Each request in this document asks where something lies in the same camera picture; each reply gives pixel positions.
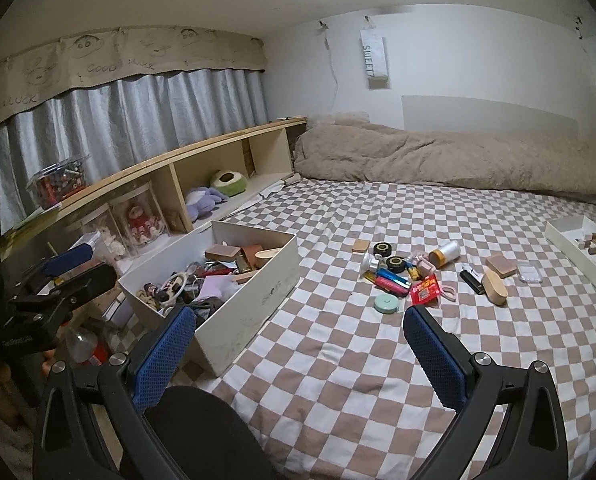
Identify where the purple plush toy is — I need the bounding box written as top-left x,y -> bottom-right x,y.
184,186 -> 229,223

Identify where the black round object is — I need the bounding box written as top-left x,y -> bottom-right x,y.
120,385 -> 279,480

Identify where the clear roll with orange cap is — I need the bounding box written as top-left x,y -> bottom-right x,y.
428,240 -> 461,267

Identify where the white hanging bag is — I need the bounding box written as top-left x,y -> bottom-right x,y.
359,17 -> 391,90

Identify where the checkered bed sheet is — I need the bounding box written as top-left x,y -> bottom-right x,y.
93,177 -> 596,480

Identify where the square wooden coaster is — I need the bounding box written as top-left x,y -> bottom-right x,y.
485,254 -> 519,277

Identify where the grey curtain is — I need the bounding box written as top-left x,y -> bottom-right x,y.
0,67 -> 271,233

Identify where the pink paper booklet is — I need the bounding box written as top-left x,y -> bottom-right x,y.
199,275 -> 239,301

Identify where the brown cardboard box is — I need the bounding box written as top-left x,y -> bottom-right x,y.
205,244 -> 241,262

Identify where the red packet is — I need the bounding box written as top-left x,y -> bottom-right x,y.
409,277 -> 443,306

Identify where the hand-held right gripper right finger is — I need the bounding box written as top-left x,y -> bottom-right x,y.
403,304 -> 570,480

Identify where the beige curtain valance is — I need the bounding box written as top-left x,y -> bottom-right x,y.
0,25 -> 269,136

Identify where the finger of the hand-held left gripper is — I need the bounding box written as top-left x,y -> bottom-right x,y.
8,262 -> 118,311
25,244 -> 93,281

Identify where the clear plastic tub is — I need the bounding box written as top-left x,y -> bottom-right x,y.
25,155 -> 91,211

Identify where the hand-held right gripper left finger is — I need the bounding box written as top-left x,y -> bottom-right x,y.
33,304 -> 197,480

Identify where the white tray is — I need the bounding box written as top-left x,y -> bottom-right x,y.
544,215 -> 596,296

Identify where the red doll in clear case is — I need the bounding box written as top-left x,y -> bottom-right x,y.
109,182 -> 171,260

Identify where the cream figure in clear case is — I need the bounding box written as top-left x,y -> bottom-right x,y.
75,210 -> 129,266

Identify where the white wall cable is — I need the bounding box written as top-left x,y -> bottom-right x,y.
318,19 -> 341,113

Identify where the plastic bottle with red label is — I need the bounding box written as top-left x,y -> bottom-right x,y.
65,327 -> 110,368

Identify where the green avocado plush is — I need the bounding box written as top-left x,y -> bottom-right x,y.
209,169 -> 250,198

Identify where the white storage box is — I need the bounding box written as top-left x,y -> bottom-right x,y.
117,220 -> 300,378

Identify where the beige fluffy blanket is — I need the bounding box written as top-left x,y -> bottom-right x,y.
294,112 -> 596,206

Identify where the wooden shelf unit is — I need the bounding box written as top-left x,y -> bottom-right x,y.
0,116 -> 309,271

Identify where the pile of small wooden blocks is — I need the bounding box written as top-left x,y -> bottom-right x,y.
573,232 -> 596,268

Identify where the white ring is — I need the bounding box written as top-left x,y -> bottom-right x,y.
160,271 -> 189,306

